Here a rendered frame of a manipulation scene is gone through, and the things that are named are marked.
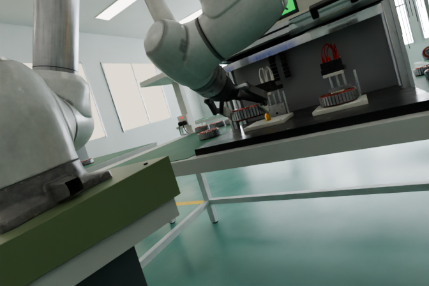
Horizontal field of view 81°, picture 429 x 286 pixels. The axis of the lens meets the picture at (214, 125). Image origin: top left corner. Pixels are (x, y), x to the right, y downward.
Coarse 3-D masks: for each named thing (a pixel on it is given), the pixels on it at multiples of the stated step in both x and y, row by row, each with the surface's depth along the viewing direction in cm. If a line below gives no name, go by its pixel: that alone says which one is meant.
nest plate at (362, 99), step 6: (360, 96) 80; (366, 96) 76; (348, 102) 76; (354, 102) 72; (360, 102) 71; (366, 102) 70; (318, 108) 84; (324, 108) 79; (330, 108) 75; (336, 108) 74; (342, 108) 73; (348, 108) 73; (312, 114) 78; (318, 114) 77
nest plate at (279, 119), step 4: (292, 112) 94; (276, 116) 98; (280, 116) 94; (284, 116) 90; (288, 116) 88; (260, 120) 102; (264, 120) 97; (272, 120) 89; (276, 120) 86; (280, 120) 83; (284, 120) 84; (252, 124) 95; (256, 124) 91; (260, 124) 87; (264, 124) 86; (268, 124) 85; (272, 124) 85; (244, 128) 90; (248, 128) 89; (252, 128) 88; (256, 128) 88
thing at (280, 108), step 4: (276, 104) 103; (280, 104) 101; (284, 104) 101; (272, 108) 103; (276, 108) 102; (280, 108) 102; (284, 108) 101; (272, 112) 104; (276, 112) 103; (280, 112) 102; (284, 112) 101; (272, 116) 104
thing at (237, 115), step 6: (246, 108) 76; (252, 108) 75; (258, 108) 76; (234, 114) 78; (240, 114) 76; (246, 114) 76; (252, 114) 75; (258, 114) 75; (234, 120) 79; (240, 120) 77
